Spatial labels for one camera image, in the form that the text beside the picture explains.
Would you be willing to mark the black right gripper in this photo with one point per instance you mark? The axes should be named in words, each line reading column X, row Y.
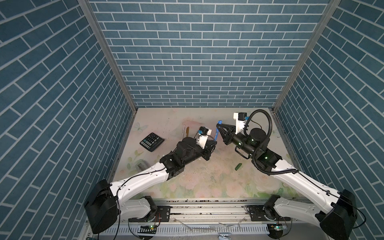
column 230, row 135

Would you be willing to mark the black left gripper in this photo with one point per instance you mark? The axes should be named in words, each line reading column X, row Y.
column 207, row 150

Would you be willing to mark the green pen cap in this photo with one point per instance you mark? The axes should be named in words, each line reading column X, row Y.
column 238, row 166

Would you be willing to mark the white pink pen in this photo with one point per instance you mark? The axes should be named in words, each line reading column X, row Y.
column 184, row 131

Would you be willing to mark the blue pen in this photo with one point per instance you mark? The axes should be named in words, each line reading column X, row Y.
column 216, row 135

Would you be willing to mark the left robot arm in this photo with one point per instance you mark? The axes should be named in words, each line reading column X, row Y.
column 108, row 201

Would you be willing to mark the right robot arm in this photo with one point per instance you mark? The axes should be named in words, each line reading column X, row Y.
column 335, row 212

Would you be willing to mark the black calculator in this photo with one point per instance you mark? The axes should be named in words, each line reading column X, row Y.
column 151, row 142

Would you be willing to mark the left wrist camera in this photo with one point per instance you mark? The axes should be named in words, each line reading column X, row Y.
column 202, row 136

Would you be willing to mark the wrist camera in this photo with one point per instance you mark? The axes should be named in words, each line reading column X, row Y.
column 240, row 118
column 202, row 136

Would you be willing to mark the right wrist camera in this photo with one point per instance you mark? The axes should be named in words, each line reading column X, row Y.
column 240, row 118

